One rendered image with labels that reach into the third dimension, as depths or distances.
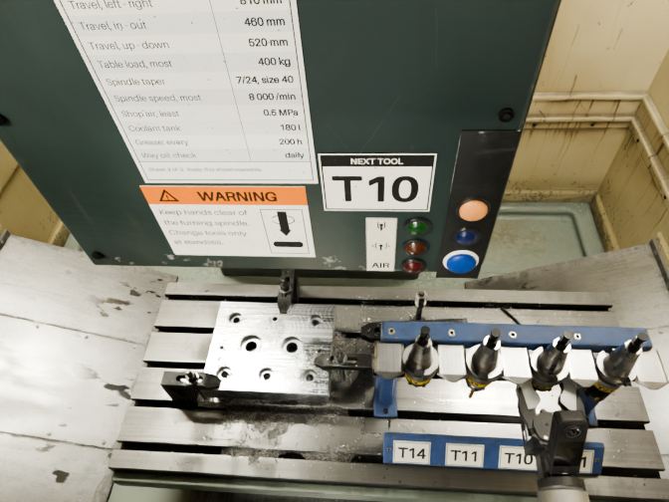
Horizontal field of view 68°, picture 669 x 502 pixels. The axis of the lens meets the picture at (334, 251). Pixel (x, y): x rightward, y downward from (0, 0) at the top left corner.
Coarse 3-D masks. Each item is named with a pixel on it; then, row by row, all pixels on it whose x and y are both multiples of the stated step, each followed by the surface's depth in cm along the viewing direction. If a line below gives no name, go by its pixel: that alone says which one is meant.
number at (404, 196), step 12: (372, 180) 43; (384, 180) 43; (396, 180) 43; (408, 180) 43; (420, 180) 43; (372, 192) 44; (384, 192) 44; (396, 192) 44; (408, 192) 44; (420, 192) 44; (372, 204) 46; (384, 204) 46; (396, 204) 46; (408, 204) 45; (420, 204) 45
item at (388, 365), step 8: (376, 344) 90; (384, 344) 90; (392, 344) 90; (400, 344) 90; (376, 352) 89; (384, 352) 89; (392, 352) 89; (400, 352) 89; (376, 360) 88; (384, 360) 88; (392, 360) 88; (400, 360) 88; (376, 368) 87; (384, 368) 87; (392, 368) 87; (400, 368) 87; (384, 376) 86; (392, 376) 86
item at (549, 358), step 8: (552, 344) 81; (544, 352) 83; (552, 352) 80; (560, 352) 79; (544, 360) 83; (552, 360) 81; (560, 360) 80; (544, 368) 84; (552, 368) 82; (560, 368) 82
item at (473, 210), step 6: (468, 204) 44; (474, 204) 44; (480, 204) 44; (462, 210) 45; (468, 210) 44; (474, 210) 44; (480, 210) 44; (486, 210) 44; (462, 216) 45; (468, 216) 45; (474, 216) 45; (480, 216) 45
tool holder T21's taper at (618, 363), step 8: (624, 344) 79; (616, 352) 81; (624, 352) 79; (632, 352) 78; (640, 352) 78; (608, 360) 83; (616, 360) 81; (624, 360) 80; (632, 360) 79; (608, 368) 83; (616, 368) 82; (624, 368) 81; (632, 368) 81; (624, 376) 83
